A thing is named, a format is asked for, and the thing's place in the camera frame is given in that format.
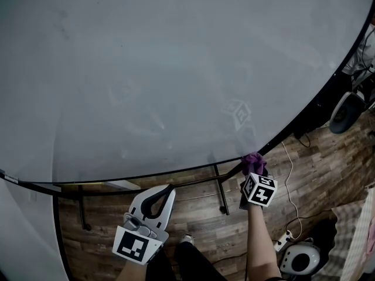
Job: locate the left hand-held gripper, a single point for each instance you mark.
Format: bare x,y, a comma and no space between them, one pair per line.
132,244

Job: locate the checked fabric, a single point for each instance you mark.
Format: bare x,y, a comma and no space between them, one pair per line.
351,239

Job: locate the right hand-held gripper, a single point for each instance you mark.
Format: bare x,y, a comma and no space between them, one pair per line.
260,192

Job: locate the white power strip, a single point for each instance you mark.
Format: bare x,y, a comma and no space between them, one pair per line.
283,240

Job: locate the whiteboard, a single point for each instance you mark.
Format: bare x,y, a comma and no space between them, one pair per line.
175,69

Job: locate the person's left forearm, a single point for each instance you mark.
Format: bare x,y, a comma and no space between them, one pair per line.
132,272

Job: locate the purple cloth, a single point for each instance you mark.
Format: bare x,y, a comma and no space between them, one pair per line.
253,162

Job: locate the person's right shoe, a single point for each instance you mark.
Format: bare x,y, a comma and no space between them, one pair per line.
186,239

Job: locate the white round device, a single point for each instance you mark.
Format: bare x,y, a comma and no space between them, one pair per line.
347,113
300,257

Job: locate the person's right forearm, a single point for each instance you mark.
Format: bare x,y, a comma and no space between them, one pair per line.
260,244

